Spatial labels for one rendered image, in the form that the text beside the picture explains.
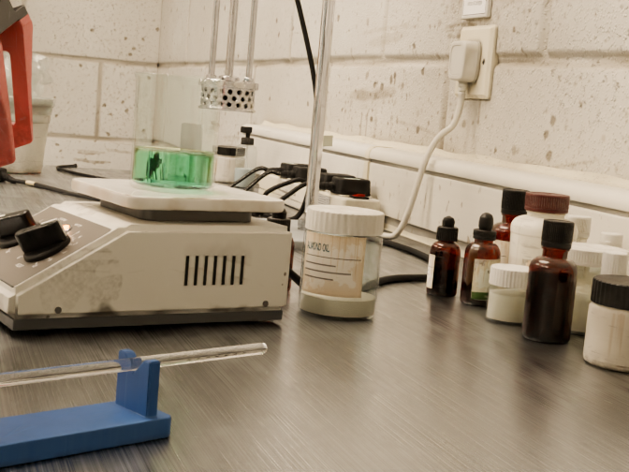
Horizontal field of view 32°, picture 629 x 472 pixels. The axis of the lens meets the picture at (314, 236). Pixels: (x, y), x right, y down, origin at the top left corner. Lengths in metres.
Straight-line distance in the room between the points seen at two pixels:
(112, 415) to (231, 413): 0.07
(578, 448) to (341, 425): 0.12
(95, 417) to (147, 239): 0.23
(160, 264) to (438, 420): 0.23
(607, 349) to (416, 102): 0.79
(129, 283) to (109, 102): 2.55
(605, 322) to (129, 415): 0.36
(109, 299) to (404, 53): 0.90
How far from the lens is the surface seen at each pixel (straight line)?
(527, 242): 0.91
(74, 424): 0.49
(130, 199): 0.72
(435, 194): 1.30
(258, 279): 0.76
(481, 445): 0.55
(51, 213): 0.80
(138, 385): 0.51
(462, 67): 1.30
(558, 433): 0.59
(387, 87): 1.58
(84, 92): 3.25
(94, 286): 0.70
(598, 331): 0.75
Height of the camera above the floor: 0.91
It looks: 7 degrees down
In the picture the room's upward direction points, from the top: 5 degrees clockwise
